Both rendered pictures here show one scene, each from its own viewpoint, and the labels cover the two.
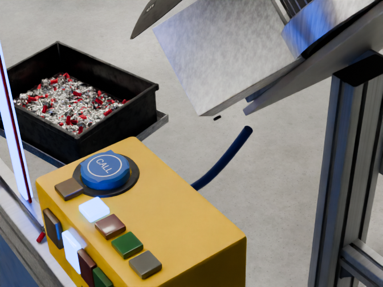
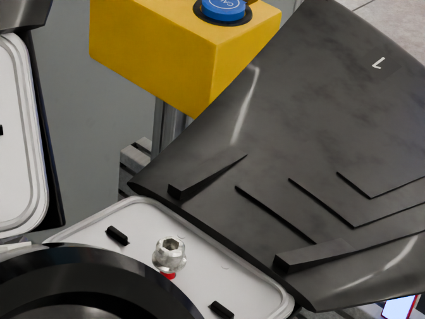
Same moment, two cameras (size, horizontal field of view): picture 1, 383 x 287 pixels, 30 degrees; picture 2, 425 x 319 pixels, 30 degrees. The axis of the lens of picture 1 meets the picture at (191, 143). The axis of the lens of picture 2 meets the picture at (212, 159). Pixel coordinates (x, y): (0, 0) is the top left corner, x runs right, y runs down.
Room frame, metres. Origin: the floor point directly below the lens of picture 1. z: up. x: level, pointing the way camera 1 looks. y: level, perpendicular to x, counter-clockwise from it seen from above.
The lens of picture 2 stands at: (1.07, -0.14, 1.42)
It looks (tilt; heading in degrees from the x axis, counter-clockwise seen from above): 38 degrees down; 160
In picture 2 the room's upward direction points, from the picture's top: 8 degrees clockwise
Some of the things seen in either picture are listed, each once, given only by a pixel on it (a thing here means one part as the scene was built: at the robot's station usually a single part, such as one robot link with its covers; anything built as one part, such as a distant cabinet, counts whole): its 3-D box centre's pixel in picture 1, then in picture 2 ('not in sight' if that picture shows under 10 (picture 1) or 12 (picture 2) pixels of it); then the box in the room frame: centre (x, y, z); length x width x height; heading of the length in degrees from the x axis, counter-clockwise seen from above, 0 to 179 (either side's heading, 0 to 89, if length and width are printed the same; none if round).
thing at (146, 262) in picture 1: (145, 264); not in sight; (0.35, 0.04, 1.08); 0.02 x 0.02 x 0.01; 35
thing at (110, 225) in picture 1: (110, 226); not in sight; (0.39, 0.06, 1.08); 0.02 x 0.02 x 0.01; 35
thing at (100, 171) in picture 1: (105, 172); (222, 7); (0.45, 0.07, 1.08); 0.04 x 0.04 x 0.02
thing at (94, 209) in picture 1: (94, 209); not in sight; (0.41, 0.08, 1.08); 0.02 x 0.02 x 0.01; 35
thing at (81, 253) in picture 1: (88, 270); not in sight; (0.37, 0.08, 1.04); 0.02 x 0.01 x 0.03; 35
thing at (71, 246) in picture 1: (73, 251); not in sight; (0.39, 0.10, 1.04); 0.02 x 0.01 x 0.03; 35
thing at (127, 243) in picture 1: (127, 245); not in sight; (0.37, 0.05, 1.08); 0.02 x 0.02 x 0.01; 35
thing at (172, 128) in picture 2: not in sight; (172, 121); (0.41, 0.05, 0.92); 0.03 x 0.03 x 0.12; 35
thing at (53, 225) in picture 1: (53, 228); not in sight; (0.42, 0.11, 1.04); 0.02 x 0.01 x 0.03; 35
